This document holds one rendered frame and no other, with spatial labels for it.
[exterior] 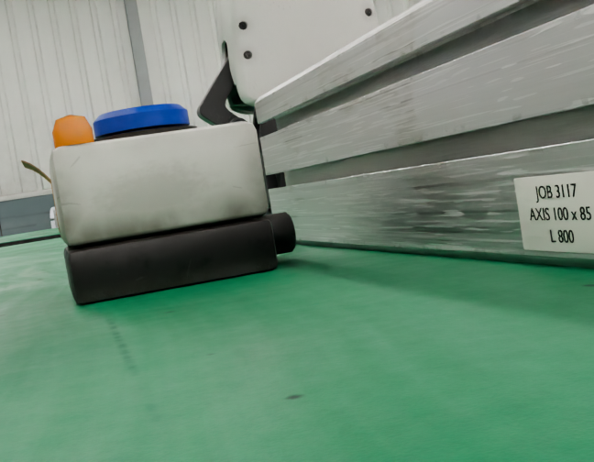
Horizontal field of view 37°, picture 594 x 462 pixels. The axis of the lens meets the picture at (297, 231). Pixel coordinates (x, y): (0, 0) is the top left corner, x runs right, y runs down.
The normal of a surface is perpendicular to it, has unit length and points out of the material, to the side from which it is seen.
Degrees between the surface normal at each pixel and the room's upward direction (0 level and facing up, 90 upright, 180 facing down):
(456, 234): 90
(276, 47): 94
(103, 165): 90
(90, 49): 90
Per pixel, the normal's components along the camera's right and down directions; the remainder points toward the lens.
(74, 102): 0.29, 0.00
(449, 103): -0.95, 0.16
